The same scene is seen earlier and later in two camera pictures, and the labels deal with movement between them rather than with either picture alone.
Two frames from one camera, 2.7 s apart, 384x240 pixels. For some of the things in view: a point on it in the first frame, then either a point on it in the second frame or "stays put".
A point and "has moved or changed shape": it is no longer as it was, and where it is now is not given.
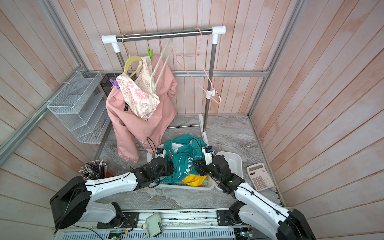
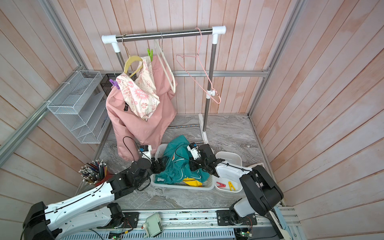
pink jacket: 135,135 stays put
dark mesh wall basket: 106,84 stays put
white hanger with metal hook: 162,62 has moved or changed shape
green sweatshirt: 182,151 has moved or changed shape
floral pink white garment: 137,88 stays put
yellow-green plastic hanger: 128,63 stays put
